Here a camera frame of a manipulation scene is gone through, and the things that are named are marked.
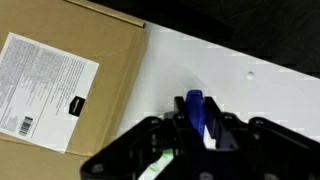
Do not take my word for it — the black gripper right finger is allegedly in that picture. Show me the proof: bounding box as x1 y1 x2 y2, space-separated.
204 97 320 180

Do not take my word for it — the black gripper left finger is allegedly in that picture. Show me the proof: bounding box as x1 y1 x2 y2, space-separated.
79 96 204 180

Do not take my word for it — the blue capped marker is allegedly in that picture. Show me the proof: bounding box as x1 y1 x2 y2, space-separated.
186 89 215 149

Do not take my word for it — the brown cardboard box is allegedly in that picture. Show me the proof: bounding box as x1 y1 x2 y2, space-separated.
0 0 146 180

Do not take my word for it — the white paper label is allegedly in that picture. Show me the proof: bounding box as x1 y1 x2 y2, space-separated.
0 32 99 153

